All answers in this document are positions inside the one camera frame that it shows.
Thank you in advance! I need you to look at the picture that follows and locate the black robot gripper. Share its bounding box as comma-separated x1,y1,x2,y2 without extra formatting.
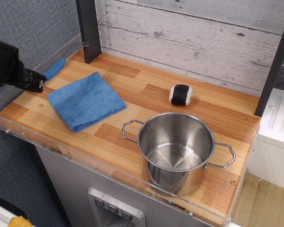
0,41,47,93

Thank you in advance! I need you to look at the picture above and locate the blue handled metal fork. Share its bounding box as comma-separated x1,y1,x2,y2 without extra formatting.
43,42,89,81

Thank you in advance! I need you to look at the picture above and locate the blue folded cloth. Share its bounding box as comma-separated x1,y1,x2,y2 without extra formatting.
47,72,126,132

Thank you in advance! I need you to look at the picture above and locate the grey cabinet with button panel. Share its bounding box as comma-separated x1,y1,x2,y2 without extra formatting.
34,144,204,227

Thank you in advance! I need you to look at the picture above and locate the toy sushi roll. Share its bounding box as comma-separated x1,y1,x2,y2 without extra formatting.
169,84,193,105

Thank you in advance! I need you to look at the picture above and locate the stainless steel pot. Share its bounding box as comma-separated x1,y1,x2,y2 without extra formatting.
122,112,236,196

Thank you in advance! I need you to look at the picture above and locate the white side cabinet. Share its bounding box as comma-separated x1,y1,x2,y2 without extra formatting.
247,88,284,188

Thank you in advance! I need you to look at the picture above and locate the clear acrylic guard rail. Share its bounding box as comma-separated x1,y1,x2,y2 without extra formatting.
0,51,260,227

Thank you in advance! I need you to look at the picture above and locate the dark grey left post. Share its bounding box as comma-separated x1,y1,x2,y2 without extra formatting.
76,0,102,63

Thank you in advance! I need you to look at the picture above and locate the dark grey post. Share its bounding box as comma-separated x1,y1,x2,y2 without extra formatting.
254,31,284,117
76,0,102,63

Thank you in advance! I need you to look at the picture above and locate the yellow object on white frame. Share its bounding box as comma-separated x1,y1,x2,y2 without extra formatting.
0,198,36,227

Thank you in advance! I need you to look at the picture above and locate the dark grey right post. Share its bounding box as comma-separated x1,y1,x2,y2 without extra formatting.
254,31,284,117

